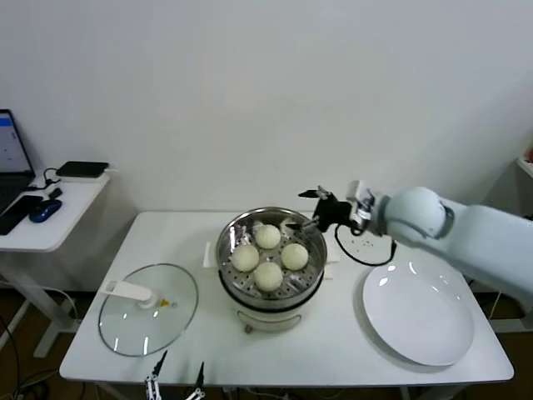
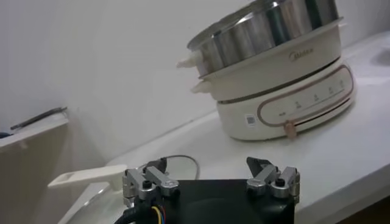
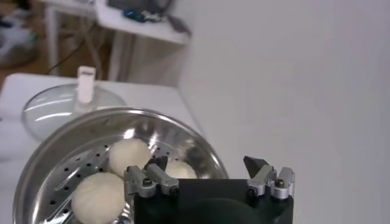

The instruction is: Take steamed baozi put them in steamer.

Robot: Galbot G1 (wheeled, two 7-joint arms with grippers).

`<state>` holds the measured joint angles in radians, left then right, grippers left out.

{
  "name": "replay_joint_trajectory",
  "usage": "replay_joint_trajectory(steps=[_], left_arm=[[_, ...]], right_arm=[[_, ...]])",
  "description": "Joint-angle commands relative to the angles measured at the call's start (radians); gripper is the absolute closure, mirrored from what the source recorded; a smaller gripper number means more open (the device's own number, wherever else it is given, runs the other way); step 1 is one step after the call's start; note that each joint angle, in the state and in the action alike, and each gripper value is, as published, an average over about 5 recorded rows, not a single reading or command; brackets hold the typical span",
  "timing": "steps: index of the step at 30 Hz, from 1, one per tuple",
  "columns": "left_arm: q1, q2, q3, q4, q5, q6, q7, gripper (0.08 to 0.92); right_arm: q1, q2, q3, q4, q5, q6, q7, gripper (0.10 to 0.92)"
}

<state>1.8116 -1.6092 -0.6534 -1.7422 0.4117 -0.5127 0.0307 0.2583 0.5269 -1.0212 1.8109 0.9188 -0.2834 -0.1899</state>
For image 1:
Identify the white side table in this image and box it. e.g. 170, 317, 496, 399
0, 168, 122, 359

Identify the white steamed baozi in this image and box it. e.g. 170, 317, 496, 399
252, 261, 282, 293
231, 244, 260, 273
254, 223, 281, 250
281, 243, 310, 271

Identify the black flat hard drive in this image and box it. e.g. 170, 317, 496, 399
56, 161, 110, 179

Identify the black thin desk cable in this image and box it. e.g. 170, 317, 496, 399
22, 167, 63, 193

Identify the white round plate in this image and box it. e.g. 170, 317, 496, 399
361, 261, 476, 368

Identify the glass lid with white handle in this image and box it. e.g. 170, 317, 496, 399
97, 262, 200, 358

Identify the blue computer mouse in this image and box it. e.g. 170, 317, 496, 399
28, 198, 63, 224

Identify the white floor cable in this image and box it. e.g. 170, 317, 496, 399
53, 287, 81, 323

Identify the stainless steel steamer basket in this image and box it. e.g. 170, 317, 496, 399
215, 207, 328, 302

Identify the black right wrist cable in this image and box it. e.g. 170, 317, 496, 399
332, 222, 397, 267

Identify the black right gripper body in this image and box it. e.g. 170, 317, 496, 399
312, 193, 355, 233

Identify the black smartphone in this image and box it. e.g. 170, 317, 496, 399
0, 194, 44, 236

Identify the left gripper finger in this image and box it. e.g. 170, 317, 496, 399
143, 348, 168, 400
185, 360, 207, 400

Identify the black laptop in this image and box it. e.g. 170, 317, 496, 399
0, 108, 37, 215

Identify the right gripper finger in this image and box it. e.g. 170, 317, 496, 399
297, 186, 334, 201
285, 218, 321, 233

